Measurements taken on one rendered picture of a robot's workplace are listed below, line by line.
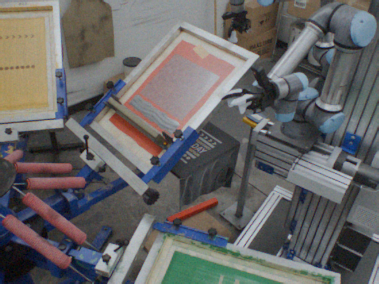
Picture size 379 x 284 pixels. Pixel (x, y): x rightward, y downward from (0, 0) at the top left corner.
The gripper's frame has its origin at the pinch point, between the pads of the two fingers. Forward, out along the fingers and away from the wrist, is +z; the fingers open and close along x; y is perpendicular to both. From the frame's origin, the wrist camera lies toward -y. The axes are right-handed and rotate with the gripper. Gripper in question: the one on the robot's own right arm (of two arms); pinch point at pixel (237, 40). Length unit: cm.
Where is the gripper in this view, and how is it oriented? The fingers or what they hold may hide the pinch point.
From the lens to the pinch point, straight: 224.8
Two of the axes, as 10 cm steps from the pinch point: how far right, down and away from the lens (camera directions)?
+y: 6.8, 4.9, -5.5
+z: 1.7, 6.3, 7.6
